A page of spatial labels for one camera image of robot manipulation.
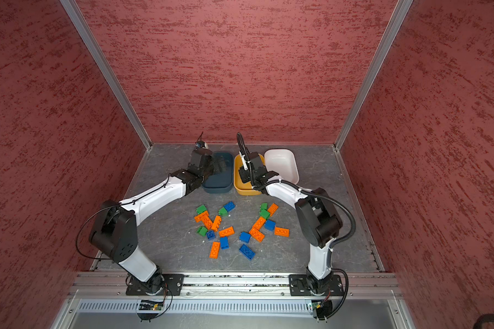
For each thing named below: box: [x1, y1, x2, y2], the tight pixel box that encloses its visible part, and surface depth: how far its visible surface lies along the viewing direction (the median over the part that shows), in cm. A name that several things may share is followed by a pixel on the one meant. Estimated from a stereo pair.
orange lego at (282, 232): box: [273, 226, 291, 238], surface depth 89 cm
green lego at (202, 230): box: [196, 226, 208, 237], surface depth 87 cm
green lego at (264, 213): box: [259, 209, 271, 221], surface depth 93 cm
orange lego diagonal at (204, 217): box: [196, 210, 214, 231], surface depth 91 cm
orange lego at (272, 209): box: [267, 202, 280, 217], surface depth 96 cm
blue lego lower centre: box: [220, 236, 230, 251], surface depth 86 cm
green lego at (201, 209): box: [196, 204, 208, 215], surface depth 94 cm
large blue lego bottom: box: [238, 244, 256, 260], surface depth 84 cm
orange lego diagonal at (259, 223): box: [252, 216, 267, 231], surface depth 91 cm
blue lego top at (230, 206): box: [223, 200, 237, 212], surface depth 96 cm
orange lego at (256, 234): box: [248, 226, 265, 243], surface depth 88 cm
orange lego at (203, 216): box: [194, 206, 214, 227], surface depth 92 cm
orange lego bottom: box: [209, 241, 221, 260], surface depth 84 cm
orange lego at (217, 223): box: [211, 215, 222, 232], surface depth 89 cm
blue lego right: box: [264, 219, 277, 232], surface depth 91 cm
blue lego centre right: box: [238, 230, 252, 244], surface depth 87 cm
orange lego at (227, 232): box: [218, 226, 236, 238], surface depth 89 cm
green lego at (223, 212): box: [218, 206, 229, 218], surface depth 94 cm
